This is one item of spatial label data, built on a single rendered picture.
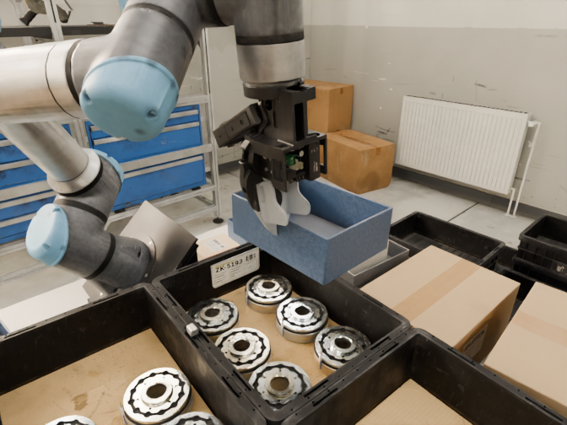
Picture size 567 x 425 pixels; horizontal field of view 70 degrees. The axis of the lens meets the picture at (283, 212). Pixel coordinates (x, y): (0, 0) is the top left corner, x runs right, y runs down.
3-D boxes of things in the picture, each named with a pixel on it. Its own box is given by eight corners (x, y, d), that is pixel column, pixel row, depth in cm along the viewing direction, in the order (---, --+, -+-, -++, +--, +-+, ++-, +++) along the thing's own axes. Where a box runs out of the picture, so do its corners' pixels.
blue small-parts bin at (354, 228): (232, 232, 66) (230, 192, 63) (296, 207, 75) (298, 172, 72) (323, 286, 53) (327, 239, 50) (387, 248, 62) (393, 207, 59)
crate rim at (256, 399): (149, 289, 79) (148, 280, 78) (271, 242, 96) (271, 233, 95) (273, 439, 51) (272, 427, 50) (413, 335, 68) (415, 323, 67)
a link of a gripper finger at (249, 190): (250, 216, 52) (243, 152, 48) (243, 212, 53) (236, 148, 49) (278, 203, 55) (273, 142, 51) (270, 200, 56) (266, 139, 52)
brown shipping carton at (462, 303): (435, 410, 78) (450, 348, 71) (349, 346, 93) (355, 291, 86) (503, 338, 96) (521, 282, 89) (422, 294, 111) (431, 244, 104)
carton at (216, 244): (191, 266, 124) (189, 244, 121) (225, 253, 131) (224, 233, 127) (217, 290, 113) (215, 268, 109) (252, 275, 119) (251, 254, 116)
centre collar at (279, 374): (257, 384, 64) (257, 382, 64) (280, 368, 67) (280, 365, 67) (278, 404, 61) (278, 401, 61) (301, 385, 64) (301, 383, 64)
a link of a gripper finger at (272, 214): (282, 255, 52) (278, 191, 48) (254, 239, 56) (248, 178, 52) (299, 246, 54) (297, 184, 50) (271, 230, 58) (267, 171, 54)
